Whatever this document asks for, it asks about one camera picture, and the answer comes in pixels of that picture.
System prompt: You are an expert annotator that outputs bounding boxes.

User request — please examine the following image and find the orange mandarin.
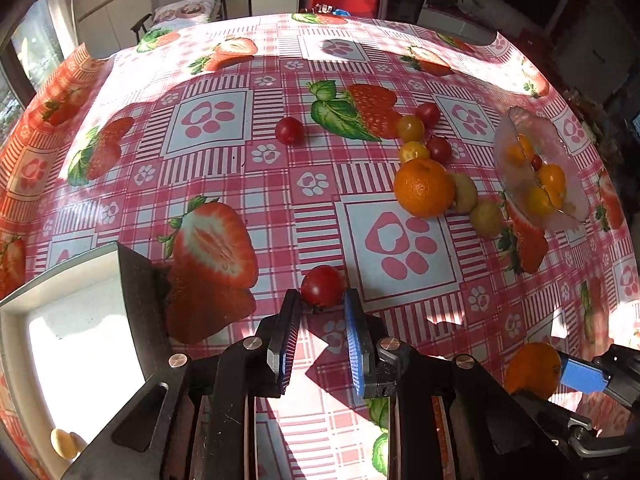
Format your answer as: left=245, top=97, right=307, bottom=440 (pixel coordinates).
left=503, top=342, right=562, bottom=400
left=394, top=158, right=456, bottom=219

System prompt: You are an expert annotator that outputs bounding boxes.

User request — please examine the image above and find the red checkered strawberry tablecloth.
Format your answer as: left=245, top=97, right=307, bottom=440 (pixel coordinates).
left=0, top=12, right=640, bottom=480

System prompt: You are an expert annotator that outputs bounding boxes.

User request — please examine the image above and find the white shallow tray box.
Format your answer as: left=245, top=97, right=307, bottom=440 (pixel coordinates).
left=1, top=243, right=170, bottom=479

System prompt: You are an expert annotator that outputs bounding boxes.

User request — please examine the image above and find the dark red cherry tomato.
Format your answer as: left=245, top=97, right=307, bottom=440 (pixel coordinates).
left=274, top=117, right=305, bottom=145

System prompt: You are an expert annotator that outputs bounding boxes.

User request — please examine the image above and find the folding chair with cushion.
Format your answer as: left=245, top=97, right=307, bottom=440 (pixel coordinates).
left=131, top=0, right=228, bottom=44

